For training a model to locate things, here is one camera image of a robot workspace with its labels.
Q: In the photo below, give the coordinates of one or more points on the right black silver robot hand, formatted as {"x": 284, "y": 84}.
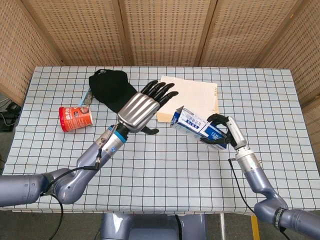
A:
{"x": 236, "y": 133}

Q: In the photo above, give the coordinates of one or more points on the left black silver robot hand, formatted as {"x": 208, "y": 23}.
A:
{"x": 138, "y": 112}

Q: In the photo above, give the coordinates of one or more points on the blue white toothpaste box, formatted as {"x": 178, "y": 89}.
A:
{"x": 190, "y": 122}

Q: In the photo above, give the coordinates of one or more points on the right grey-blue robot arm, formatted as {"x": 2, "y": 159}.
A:
{"x": 260, "y": 182}

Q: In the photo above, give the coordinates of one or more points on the paper notepad on folder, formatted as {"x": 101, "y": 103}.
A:
{"x": 165, "y": 116}

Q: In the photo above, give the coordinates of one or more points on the black baseball cap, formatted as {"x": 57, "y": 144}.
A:
{"x": 110, "y": 87}

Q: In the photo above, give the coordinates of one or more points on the blue card with coins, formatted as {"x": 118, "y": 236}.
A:
{"x": 86, "y": 98}

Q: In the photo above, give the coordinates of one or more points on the red instant noodle cup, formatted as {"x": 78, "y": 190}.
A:
{"x": 75, "y": 118}

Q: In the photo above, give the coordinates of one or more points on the woven bamboo folding screen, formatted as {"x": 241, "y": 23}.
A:
{"x": 162, "y": 30}

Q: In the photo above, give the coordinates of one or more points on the white table leg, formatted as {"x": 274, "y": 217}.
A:
{"x": 222, "y": 226}

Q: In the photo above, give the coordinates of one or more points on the yellow floor tape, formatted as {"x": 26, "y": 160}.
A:
{"x": 255, "y": 227}

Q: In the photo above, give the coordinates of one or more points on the grey-blue robot torso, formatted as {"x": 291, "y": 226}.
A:
{"x": 150, "y": 227}

